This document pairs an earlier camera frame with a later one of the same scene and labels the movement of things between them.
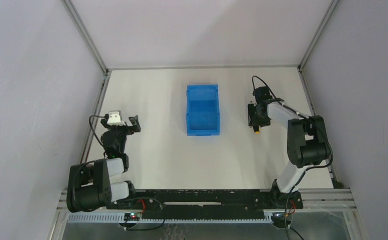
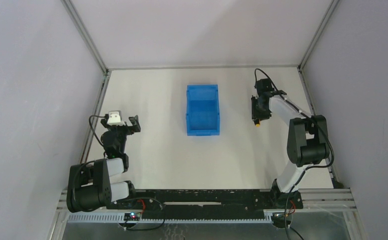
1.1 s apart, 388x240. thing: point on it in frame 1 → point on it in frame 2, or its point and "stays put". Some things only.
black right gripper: (255, 120) → (258, 108)
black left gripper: (120, 128) stays put
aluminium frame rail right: (305, 85) stays put
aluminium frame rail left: (102, 64) stays put
